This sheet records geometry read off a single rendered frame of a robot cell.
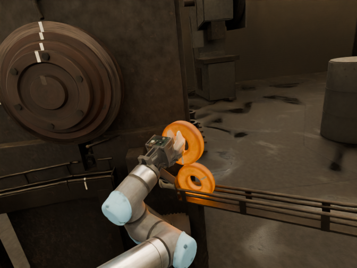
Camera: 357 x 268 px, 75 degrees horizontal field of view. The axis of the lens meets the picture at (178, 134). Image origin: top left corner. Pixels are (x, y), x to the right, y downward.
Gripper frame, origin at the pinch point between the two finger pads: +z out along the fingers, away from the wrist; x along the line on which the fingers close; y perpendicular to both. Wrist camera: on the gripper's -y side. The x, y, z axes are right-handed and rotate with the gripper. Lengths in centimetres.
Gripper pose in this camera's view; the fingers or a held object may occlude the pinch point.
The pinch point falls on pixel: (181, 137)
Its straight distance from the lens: 81.4
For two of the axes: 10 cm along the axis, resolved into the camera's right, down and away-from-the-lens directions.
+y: -2.2, -8.1, -5.5
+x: -8.5, -1.2, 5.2
